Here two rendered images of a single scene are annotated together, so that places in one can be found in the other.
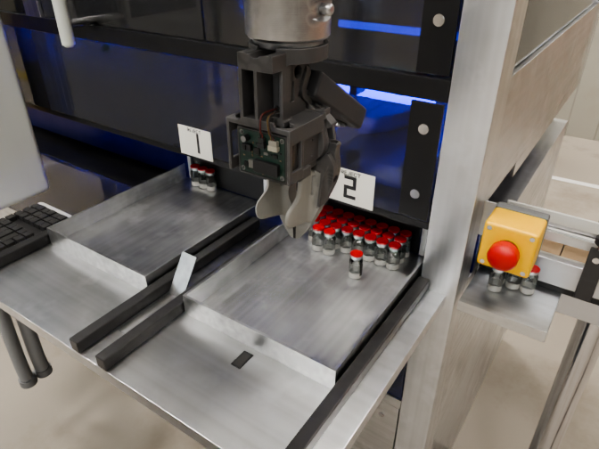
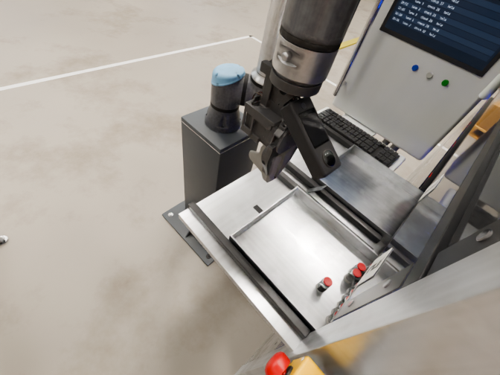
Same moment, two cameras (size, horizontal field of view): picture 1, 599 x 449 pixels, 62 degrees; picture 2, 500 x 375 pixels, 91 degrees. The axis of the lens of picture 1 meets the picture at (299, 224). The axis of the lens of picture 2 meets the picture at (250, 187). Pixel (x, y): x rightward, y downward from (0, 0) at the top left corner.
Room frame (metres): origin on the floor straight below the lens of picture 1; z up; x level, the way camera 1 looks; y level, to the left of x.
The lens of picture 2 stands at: (0.45, -0.33, 1.44)
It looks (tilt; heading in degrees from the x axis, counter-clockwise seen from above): 50 degrees down; 91
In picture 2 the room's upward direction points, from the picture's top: 16 degrees clockwise
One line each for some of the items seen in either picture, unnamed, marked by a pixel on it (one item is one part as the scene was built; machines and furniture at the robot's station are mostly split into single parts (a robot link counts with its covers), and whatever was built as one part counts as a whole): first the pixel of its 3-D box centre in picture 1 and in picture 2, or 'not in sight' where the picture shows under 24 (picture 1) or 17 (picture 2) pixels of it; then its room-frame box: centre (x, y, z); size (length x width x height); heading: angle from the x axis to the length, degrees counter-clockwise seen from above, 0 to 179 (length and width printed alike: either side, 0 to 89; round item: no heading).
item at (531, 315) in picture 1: (512, 296); not in sight; (0.63, -0.34, 0.87); 0.14 x 0.13 x 0.02; 146
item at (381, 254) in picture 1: (352, 241); (353, 293); (0.73, -0.09, 0.90); 0.18 x 0.02 x 0.05; 56
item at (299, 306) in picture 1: (318, 276); (314, 258); (0.64, -0.03, 0.90); 0.34 x 0.26 x 0.04; 146
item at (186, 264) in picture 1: (159, 292); (302, 178); (0.59, 0.21, 0.91); 0.14 x 0.03 x 0.06; 146
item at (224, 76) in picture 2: not in sight; (228, 85); (0.26, 0.53, 0.96); 0.13 x 0.12 x 0.14; 8
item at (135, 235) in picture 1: (169, 216); (376, 193); (0.83, 0.25, 0.90); 0.34 x 0.26 x 0.04; 146
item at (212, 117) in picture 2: not in sight; (224, 111); (0.25, 0.53, 0.84); 0.15 x 0.15 x 0.10
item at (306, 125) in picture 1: (283, 109); (280, 109); (0.46, 0.01, 1.23); 0.09 x 0.08 x 0.12; 147
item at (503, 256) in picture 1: (504, 254); (280, 369); (0.56, -0.28, 0.99); 0.04 x 0.04 x 0.04; 56
